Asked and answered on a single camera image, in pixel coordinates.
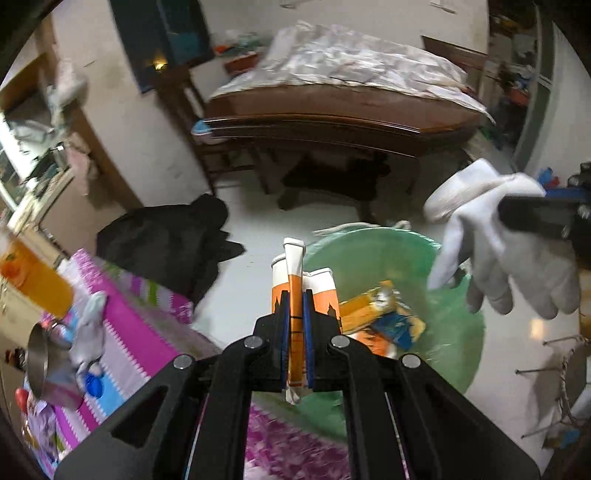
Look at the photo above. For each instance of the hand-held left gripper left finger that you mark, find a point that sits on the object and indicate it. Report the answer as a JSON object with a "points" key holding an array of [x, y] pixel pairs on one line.
{"points": [[285, 341]]}

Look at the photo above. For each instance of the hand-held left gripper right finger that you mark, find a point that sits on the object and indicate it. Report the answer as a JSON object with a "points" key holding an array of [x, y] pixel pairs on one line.
{"points": [[308, 341]]}

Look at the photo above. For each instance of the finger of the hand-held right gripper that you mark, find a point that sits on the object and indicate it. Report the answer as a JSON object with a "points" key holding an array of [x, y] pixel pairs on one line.
{"points": [[561, 193], [535, 217]]}

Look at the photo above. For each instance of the white glove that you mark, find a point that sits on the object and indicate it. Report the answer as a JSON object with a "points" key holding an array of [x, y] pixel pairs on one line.
{"points": [[508, 267]]}

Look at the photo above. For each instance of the orange white tissue pack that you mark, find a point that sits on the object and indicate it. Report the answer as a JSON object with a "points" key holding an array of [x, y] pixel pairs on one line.
{"points": [[295, 277]]}

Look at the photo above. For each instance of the yellow snack wrapper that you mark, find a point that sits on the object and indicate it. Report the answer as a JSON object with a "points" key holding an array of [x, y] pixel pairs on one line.
{"points": [[364, 307]]}

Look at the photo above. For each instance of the blue snack wrapper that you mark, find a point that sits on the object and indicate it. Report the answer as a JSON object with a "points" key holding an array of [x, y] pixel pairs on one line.
{"points": [[399, 332]]}

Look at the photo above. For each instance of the green lined trash bin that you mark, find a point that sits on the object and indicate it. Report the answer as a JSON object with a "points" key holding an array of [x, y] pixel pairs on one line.
{"points": [[392, 258]]}

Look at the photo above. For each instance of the colourful plastic clutter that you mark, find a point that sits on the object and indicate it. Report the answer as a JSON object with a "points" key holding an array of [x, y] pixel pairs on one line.
{"points": [[549, 175]]}

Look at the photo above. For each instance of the red plastic bucket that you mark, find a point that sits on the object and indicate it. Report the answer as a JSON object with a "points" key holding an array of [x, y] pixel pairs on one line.
{"points": [[518, 94]]}

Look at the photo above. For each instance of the purple floral striped tablecloth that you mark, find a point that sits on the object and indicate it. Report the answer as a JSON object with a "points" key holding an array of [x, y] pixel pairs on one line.
{"points": [[138, 332]]}

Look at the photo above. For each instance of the wooden chair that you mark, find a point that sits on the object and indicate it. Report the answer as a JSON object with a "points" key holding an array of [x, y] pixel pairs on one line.
{"points": [[457, 55], [175, 92]]}

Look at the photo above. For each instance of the grey glove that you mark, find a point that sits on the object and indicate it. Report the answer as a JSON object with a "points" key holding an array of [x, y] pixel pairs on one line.
{"points": [[90, 332]]}

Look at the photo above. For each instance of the blue bottle cap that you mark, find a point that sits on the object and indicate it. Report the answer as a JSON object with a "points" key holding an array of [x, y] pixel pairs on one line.
{"points": [[94, 385]]}

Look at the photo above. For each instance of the dark wooden table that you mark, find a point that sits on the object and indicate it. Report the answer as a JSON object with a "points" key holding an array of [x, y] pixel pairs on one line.
{"points": [[323, 134]]}

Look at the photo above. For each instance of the blue plastic basin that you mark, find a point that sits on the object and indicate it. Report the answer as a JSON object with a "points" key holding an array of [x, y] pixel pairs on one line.
{"points": [[202, 128]]}

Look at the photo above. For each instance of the white plastic sheet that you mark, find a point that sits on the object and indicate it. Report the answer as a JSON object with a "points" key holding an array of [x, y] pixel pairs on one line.
{"points": [[360, 64]]}

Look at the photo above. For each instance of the metal pot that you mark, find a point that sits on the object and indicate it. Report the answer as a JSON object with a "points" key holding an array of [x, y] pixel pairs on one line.
{"points": [[39, 364]]}

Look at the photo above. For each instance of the orange juice bottle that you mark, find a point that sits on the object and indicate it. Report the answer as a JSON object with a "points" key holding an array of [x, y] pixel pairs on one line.
{"points": [[37, 281]]}

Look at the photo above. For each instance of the purple wet wipes pack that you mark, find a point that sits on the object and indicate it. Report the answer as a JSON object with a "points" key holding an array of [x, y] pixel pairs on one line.
{"points": [[44, 429]]}

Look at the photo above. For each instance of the hanging pink cloth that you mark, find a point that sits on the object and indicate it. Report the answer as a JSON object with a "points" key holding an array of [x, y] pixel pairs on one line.
{"points": [[84, 168]]}

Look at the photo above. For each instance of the red apple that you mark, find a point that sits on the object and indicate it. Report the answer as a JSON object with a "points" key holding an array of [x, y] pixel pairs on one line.
{"points": [[22, 398]]}

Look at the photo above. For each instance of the red plastic basin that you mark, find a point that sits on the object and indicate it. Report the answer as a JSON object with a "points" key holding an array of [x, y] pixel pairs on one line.
{"points": [[242, 63]]}

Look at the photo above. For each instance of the hanging clear plastic bag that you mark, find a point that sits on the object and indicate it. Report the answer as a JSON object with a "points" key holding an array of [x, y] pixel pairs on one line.
{"points": [[67, 92]]}

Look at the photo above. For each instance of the dark window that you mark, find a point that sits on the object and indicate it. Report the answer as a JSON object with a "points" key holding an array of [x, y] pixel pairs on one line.
{"points": [[138, 37]]}

